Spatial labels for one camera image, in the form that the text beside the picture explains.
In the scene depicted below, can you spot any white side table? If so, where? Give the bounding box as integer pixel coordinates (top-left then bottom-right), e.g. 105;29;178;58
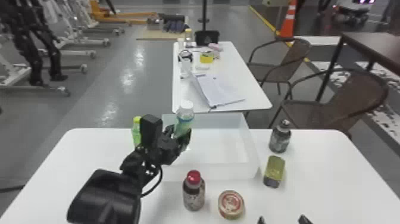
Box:
171;41;273;120

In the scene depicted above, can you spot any green bottle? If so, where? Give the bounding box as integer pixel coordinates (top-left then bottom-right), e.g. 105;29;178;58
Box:
131;116;143;148

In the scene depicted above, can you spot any grey bottle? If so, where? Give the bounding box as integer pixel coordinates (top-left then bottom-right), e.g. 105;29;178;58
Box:
268;119;292;154

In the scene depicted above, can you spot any clear bottle with white cap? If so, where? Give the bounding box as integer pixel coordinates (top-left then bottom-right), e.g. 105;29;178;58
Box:
174;99;195;139

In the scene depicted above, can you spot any yellow pallet truck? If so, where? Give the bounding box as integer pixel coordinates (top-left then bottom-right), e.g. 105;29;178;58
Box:
89;0;158;26

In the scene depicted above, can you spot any yellow can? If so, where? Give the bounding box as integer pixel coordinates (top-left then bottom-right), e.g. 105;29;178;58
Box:
262;155;286;189

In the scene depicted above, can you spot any orange cone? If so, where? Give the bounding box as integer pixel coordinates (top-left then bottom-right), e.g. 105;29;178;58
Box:
277;0;298;39

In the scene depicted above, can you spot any black cable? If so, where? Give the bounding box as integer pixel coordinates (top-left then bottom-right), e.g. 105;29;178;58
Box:
140;166;164;198

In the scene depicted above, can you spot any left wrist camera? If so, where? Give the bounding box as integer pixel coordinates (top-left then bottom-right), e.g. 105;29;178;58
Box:
139;114;164;148

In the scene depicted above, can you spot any dark side table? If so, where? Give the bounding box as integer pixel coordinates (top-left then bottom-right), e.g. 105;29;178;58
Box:
315;31;400;102

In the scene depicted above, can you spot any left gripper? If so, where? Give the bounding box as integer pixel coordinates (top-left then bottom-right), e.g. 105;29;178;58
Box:
154;124;192;166

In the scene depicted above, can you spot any yellow tape roll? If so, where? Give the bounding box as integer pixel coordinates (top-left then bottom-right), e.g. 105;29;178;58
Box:
199;51;215;64

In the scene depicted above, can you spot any brown chair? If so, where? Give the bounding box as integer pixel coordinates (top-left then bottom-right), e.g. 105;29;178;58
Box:
246;37;313;100
268;68;390;140

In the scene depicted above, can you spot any white paper stack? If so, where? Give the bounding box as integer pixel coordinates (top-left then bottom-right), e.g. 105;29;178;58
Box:
190;73;246;109

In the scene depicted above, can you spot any brown bottle with red cap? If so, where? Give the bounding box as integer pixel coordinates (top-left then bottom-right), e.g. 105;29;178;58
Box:
182;169;207;211

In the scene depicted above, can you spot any clear box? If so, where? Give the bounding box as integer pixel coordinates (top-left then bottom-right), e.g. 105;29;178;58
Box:
160;112;261;182

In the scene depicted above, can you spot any red can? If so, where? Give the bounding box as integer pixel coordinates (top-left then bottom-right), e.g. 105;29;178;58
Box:
217;189;246;220

